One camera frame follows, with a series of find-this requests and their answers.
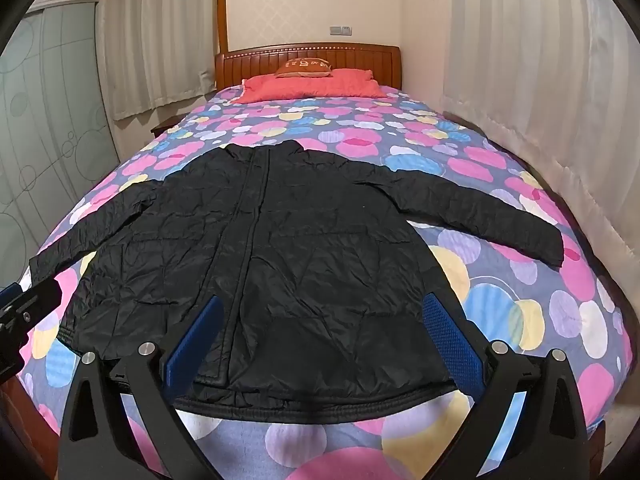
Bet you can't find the frosted glass wardrobe door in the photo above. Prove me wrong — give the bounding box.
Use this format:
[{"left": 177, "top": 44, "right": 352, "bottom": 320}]
[{"left": 0, "top": 0, "right": 121, "bottom": 276}]

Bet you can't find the wooden nightstand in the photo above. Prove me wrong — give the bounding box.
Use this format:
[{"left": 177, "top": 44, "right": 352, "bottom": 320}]
[{"left": 151, "top": 117, "right": 183, "bottom": 137}]

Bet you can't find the wooden headboard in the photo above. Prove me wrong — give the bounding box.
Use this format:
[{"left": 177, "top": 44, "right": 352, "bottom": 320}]
[{"left": 215, "top": 42, "right": 402, "bottom": 92}]

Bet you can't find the colourful circle-print bedspread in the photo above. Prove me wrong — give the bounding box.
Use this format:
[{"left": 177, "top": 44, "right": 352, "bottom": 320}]
[{"left": 20, "top": 82, "right": 633, "bottom": 480}]

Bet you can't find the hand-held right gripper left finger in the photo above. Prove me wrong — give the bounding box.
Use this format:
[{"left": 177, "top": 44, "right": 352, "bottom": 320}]
[{"left": 57, "top": 294, "right": 226, "bottom": 480}]

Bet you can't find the small orange cushion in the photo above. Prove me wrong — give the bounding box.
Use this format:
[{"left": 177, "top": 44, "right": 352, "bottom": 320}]
[{"left": 275, "top": 57, "right": 333, "bottom": 80}]

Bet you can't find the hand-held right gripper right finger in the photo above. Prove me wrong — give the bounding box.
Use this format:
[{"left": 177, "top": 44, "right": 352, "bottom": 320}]
[{"left": 422, "top": 292, "right": 588, "bottom": 480}]

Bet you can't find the wooden bed frame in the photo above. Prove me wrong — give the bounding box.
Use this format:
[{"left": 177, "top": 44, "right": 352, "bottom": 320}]
[{"left": 0, "top": 370, "right": 63, "bottom": 480}]

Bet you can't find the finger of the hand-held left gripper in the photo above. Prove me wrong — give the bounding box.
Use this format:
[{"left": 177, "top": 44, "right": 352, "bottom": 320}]
[{"left": 0, "top": 278, "right": 64, "bottom": 332}]

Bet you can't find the cream curtain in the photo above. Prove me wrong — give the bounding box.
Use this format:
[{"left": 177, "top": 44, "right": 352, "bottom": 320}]
[
  {"left": 442, "top": 0, "right": 640, "bottom": 281},
  {"left": 100, "top": 0, "right": 223, "bottom": 121}
]

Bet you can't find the red pillow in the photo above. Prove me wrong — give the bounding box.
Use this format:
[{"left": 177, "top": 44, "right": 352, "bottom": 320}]
[{"left": 231, "top": 67, "right": 388, "bottom": 106}]

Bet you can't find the black puffer jacket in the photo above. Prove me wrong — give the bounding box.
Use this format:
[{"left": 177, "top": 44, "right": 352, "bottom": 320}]
[{"left": 29, "top": 141, "right": 565, "bottom": 417}]

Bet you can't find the wooden door post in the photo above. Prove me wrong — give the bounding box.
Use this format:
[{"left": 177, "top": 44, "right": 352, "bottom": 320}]
[{"left": 217, "top": 0, "right": 231, "bottom": 56}]

